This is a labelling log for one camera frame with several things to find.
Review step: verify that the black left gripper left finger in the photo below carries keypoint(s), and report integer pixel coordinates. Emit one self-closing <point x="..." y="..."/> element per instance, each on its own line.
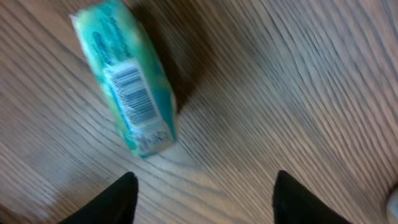
<point x="115" y="205"/>

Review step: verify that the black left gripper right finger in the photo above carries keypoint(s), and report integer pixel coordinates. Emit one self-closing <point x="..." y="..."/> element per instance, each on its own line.
<point x="293" y="203"/>

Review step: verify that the green lidded white jar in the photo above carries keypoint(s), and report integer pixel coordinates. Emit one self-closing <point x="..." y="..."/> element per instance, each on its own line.
<point x="392" y="207"/>

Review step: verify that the teal tissue pack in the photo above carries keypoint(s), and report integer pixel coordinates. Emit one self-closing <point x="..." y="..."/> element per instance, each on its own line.
<point x="126" y="67"/>

